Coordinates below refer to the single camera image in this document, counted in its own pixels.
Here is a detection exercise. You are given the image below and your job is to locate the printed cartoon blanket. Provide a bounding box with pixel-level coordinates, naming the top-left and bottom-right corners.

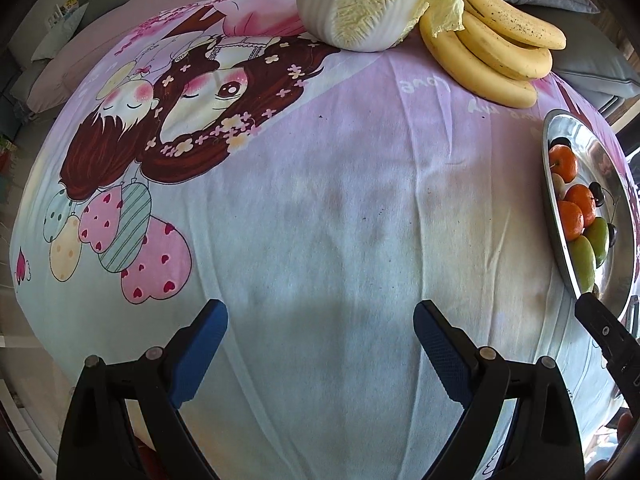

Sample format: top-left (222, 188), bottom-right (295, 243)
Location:
top-left (10, 0), bottom-right (640, 480)

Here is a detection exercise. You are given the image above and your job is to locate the green jujube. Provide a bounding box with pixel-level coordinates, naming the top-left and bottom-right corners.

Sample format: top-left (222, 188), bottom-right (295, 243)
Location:
top-left (568, 235), bottom-right (597, 286)
top-left (584, 217), bottom-right (611, 269)

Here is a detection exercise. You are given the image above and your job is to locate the pale green pillow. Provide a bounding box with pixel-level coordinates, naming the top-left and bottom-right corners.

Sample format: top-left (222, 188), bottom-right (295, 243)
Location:
top-left (32, 2), bottom-right (91, 63)

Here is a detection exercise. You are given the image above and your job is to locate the person's right hand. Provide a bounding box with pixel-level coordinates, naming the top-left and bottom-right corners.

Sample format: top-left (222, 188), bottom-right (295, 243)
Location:
top-left (616, 411), bottom-right (637, 442)

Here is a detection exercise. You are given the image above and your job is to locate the round metal plate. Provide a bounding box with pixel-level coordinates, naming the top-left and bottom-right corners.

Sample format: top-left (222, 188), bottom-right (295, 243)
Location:
top-left (541, 108), bottom-right (639, 324)

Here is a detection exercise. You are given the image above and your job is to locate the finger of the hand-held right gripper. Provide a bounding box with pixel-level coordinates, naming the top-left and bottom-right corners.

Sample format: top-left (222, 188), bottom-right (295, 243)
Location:
top-left (574, 292), bottom-right (640, 386)

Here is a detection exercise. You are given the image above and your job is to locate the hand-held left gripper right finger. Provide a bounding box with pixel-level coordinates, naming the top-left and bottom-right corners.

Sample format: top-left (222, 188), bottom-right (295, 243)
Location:
top-left (413, 299), bottom-right (586, 480)

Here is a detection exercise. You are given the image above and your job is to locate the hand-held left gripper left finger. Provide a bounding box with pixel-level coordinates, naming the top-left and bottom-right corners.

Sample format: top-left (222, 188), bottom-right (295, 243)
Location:
top-left (56, 299), bottom-right (229, 480)

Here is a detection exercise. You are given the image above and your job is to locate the red cloth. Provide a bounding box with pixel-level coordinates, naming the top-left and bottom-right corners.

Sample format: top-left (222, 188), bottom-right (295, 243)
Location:
top-left (131, 435), bottom-right (171, 480)

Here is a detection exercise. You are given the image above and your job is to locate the mandarin orange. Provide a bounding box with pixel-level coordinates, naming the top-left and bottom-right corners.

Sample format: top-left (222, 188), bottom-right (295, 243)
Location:
top-left (548, 144), bottom-right (579, 184)
top-left (566, 184), bottom-right (597, 228)
top-left (557, 201), bottom-right (586, 242)

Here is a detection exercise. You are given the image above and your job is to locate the napa cabbage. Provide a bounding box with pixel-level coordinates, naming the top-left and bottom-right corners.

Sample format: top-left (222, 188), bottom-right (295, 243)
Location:
top-left (296, 0), bottom-right (468, 54)

